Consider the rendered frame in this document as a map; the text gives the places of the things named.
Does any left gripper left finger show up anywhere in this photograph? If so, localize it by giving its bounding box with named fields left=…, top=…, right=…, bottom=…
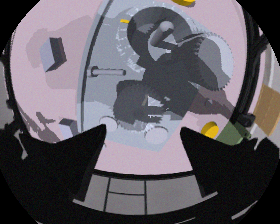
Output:
left=19, top=124, right=107, bottom=202

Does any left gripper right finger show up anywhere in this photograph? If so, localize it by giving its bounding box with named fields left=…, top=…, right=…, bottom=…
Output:
left=180, top=127, right=258, bottom=198

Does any grey toothed gear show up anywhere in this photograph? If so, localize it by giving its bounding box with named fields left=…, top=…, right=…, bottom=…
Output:
left=113, top=84, right=165, bottom=133

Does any yellow short cylinder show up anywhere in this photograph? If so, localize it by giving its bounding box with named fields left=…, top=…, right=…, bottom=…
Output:
left=172, top=0, right=195, bottom=6
left=201, top=122, right=219, bottom=138

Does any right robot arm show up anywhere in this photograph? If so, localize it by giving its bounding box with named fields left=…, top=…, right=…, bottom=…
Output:
left=0, top=117, right=21, bottom=136

